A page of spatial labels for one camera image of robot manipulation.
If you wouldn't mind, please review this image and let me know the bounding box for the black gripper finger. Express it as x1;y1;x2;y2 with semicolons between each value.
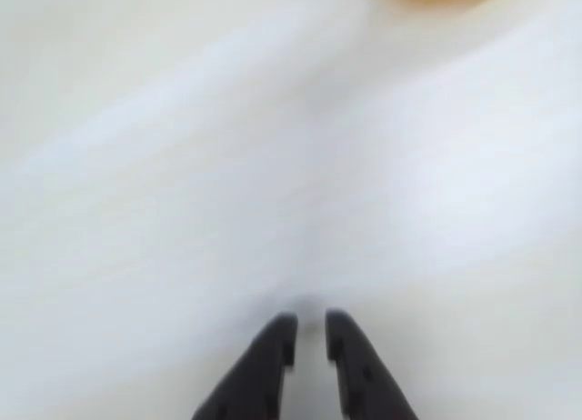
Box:
325;308;420;420
190;313;299;420

